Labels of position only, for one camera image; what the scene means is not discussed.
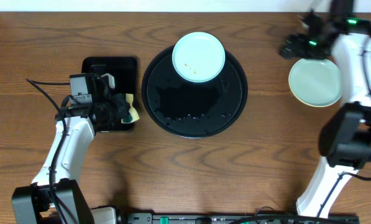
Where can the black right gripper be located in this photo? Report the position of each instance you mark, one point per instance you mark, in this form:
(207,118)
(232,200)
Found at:
(299,53)

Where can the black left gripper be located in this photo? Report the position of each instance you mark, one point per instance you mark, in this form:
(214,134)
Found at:
(120,107)

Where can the yellow green scrub sponge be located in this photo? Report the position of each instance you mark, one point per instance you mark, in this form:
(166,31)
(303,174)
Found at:
(133,115)

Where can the light blue plate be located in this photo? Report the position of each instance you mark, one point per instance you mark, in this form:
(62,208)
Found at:
(308,71)
(198,57)

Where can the light blue plate top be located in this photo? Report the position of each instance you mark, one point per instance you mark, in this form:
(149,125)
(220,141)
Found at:
(198,57)

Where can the yellow plate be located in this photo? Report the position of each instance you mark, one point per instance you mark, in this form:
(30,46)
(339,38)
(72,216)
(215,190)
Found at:
(316,94)

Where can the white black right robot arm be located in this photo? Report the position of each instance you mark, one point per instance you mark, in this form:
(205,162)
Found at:
(345,140)

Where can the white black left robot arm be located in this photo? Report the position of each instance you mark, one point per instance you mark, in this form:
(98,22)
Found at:
(54,195)

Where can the black rectangular tray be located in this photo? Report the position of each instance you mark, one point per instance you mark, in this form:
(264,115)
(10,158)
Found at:
(124,71)

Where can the black round tray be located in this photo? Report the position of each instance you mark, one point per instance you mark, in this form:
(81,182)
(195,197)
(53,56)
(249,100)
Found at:
(193,110)

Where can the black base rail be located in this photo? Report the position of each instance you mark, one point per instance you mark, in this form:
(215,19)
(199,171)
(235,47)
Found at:
(149,218)

